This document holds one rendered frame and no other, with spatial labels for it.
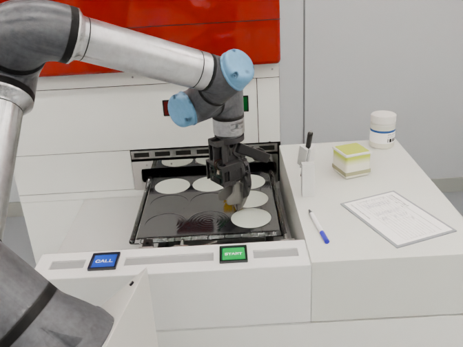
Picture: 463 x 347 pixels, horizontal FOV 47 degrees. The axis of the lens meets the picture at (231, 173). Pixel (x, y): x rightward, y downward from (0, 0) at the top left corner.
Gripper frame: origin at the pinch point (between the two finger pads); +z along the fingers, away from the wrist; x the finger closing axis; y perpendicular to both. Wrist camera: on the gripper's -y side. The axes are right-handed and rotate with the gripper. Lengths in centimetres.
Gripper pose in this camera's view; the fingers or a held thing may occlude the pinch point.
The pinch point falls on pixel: (240, 205)
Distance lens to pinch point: 136.3
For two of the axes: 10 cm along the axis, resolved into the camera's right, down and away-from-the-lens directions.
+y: -8.0, 2.9, -5.3
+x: 6.0, 3.0, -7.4
